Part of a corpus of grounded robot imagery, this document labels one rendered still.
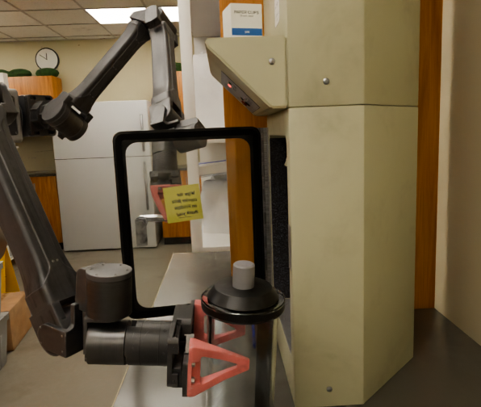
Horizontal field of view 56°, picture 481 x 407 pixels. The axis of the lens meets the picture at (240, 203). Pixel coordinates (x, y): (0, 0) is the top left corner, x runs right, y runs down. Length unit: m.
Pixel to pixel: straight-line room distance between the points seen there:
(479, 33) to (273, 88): 0.54
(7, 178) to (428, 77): 0.88
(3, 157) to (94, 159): 5.04
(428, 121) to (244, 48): 0.58
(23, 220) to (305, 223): 0.40
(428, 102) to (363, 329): 0.58
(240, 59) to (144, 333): 0.39
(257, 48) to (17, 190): 0.39
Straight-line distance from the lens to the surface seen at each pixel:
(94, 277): 0.59
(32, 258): 0.68
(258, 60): 0.67
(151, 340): 0.61
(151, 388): 0.88
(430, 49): 1.15
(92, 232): 5.89
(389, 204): 0.78
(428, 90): 1.14
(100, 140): 5.73
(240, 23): 0.74
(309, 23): 0.69
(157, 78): 1.21
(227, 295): 0.57
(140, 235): 0.96
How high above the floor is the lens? 1.38
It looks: 9 degrees down
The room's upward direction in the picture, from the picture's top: 2 degrees counter-clockwise
